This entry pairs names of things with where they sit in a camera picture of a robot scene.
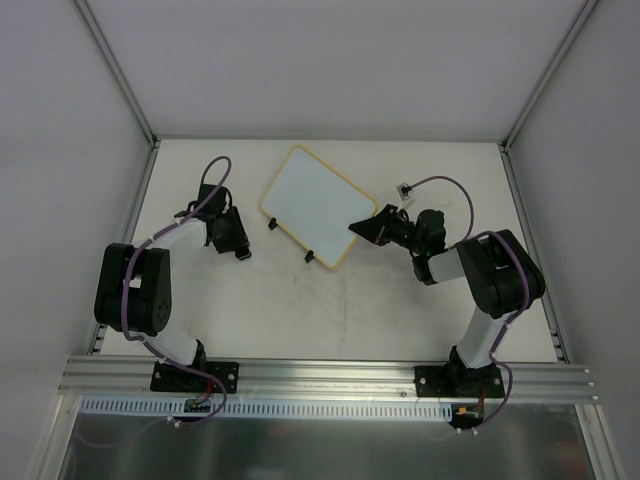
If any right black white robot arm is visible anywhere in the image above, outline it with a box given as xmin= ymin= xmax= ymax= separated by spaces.
xmin=349 ymin=205 xmax=546 ymax=399

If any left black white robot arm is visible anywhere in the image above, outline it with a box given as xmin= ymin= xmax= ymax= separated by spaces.
xmin=94 ymin=183 xmax=251 ymax=393

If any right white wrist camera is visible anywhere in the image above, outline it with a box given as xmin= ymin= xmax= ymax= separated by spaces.
xmin=396 ymin=183 xmax=415 ymax=210

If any white whiteboard yellow frame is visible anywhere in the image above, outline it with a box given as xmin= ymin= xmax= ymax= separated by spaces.
xmin=260 ymin=145 xmax=378 ymax=269

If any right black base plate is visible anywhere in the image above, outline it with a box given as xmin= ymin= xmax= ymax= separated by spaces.
xmin=414 ymin=364 xmax=505 ymax=399

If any white slotted cable duct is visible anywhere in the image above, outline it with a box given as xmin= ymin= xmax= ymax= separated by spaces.
xmin=78 ymin=395 xmax=453 ymax=422

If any aluminium mounting rail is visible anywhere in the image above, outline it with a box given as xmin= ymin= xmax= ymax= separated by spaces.
xmin=58 ymin=355 xmax=601 ymax=404

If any left aluminium frame post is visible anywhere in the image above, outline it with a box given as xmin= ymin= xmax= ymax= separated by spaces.
xmin=71 ymin=0 xmax=158 ymax=147

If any aluminium frame post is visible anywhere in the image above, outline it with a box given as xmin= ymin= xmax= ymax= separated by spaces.
xmin=501 ymin=0 xmax=601 ymax=152
xmin=71 ymin=0 xmax=158 ymax=147

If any right aluminium frame post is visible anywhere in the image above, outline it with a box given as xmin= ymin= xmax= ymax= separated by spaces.
xmin=501 ymin=0 xmax=601 ymax=152

